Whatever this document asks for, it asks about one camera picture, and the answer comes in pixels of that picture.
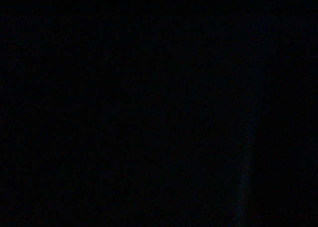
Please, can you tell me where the dark navy mesh garment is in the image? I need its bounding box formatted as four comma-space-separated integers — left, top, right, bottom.
0, 0, 318, 227

